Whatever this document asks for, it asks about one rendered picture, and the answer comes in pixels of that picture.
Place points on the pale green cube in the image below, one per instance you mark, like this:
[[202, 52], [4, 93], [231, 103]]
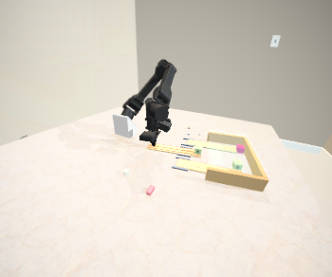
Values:
[[198, 149]]

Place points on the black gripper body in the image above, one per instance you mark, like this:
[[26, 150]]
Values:
[[151, 134]]

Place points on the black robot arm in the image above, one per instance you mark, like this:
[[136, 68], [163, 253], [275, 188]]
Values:
[[157, 108]]

